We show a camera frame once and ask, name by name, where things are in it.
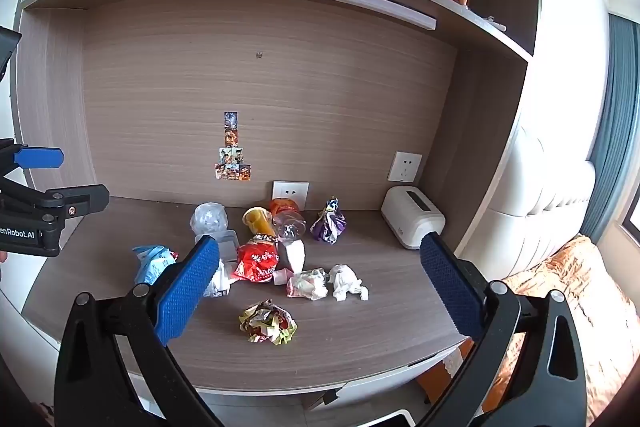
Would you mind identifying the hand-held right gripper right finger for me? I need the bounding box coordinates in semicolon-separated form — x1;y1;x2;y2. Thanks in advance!
415;232;587;427

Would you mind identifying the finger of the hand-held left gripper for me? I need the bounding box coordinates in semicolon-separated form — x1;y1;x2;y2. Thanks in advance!
0;184;110;224
0;138;65;178

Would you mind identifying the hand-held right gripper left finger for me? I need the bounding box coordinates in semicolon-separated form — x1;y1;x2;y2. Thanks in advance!
54;236;226;427

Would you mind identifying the white tissue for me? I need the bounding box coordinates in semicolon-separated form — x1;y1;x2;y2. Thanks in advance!
327;263;370;303

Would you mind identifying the pink white packet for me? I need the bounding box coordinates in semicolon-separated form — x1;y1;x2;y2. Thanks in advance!
274;238;307;286

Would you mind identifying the white trash bin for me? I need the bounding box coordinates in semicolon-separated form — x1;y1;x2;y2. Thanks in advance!
372;409;416;427

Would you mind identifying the white printed wrapper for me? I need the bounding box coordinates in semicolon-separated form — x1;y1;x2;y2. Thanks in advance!
202;259;233;298

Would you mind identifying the blue white packet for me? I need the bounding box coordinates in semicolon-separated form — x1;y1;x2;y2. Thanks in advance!
132;244;178;285

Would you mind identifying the clear plastic box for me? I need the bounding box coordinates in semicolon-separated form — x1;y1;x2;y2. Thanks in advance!
195;229;238;263

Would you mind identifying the red snack packet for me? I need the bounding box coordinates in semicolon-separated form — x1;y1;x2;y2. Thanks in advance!
230;234;280;283

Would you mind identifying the clear plastic bag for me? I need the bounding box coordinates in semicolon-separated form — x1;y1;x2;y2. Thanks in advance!
190;202;228;240

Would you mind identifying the white rounded appliance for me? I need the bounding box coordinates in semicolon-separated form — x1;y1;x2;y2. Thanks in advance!
381;185;446;250

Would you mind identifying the crumpled colourful wrapper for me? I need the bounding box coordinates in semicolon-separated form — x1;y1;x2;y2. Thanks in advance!
238;299;297;345

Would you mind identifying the yellow paper cup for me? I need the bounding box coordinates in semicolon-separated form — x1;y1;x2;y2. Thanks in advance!
242;207;276;238

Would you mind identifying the crumpled pink white wrapper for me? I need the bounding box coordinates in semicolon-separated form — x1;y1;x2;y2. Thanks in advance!
286;268;329;302

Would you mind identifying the cream padded headboard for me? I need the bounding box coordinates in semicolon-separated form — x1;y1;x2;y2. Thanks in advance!
465;126;598;269

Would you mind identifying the plastic bottle orange label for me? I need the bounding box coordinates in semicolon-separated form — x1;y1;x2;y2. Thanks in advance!
270;198;307;242

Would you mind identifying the purple white wrapper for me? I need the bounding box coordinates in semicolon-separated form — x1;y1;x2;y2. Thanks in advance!
310;197;347;245

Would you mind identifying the group of cartoon stickers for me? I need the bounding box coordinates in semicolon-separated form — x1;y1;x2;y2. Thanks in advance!
215;111;252;182

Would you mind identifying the dark framed window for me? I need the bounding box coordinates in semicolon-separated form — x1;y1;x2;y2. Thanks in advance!
617;184;640;260

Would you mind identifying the wooden desk shelf unit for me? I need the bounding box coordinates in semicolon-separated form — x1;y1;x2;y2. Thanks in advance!
10;0;543;395

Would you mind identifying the grey blue curtain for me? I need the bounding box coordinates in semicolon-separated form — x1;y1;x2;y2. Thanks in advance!
590;13;640;233

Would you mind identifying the white wall socket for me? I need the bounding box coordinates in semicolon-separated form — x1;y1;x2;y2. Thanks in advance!
389;151;422;182
272;181;310;212

